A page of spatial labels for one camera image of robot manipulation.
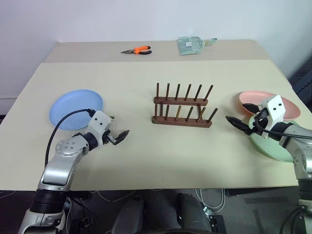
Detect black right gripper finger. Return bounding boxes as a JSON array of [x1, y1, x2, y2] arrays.
[[242, 103, 261, 115], [225, 116, 253, 134]]

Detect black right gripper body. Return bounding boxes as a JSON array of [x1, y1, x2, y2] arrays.
[[246, 107, 271, 137]]

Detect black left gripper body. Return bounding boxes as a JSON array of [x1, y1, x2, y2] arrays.
[[99, 128, 117, 147]]

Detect wooden dish rack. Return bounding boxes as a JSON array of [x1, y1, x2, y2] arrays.
[[151, 82, 219, 128]]

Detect red plate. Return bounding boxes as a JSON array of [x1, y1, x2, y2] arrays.
[[238, 90, 301, 120]]

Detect green plate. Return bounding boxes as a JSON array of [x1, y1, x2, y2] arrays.
[[246, 115, 300, 163]]

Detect blue plate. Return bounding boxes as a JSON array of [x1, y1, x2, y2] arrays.
[[49, 89, 106, 131]]

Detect black object with ribs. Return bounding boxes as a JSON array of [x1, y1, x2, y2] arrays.
[[289, 57, 312, 95]]

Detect dark rounded shape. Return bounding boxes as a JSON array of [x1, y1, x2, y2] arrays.
[[175, 193, 212, 234], [111, 196, 147, 234]]

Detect light green dustpan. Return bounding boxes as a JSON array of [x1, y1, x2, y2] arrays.
[[176, 36, 218, 56]]

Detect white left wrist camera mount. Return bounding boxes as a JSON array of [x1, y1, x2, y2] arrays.
[[87, 110, 115, 148]]

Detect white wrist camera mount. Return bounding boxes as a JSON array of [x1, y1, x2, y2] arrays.
[[87, 110, 115, 148], [257, 95, 288, 139]]

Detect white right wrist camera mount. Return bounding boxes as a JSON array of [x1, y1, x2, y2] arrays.
[[257, 95, 288, 139]]

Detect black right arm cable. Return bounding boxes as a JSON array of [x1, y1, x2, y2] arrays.
[[253, 112, 312, 140]]

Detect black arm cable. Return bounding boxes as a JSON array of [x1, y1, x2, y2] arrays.
[[253, 112, 312, 140], [44, 108, 96, 167]]

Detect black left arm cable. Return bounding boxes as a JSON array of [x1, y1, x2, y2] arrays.
[[44, 108, 96, 167]]

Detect white cable under table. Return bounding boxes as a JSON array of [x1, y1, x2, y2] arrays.
[[195, 188, 226, 212]]

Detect orange handled pliers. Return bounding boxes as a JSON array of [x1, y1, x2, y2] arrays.
[[120, 45, 153, 56]]

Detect black metal bracket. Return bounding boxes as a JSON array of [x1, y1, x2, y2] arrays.
[[203, 207, 229, 234]]

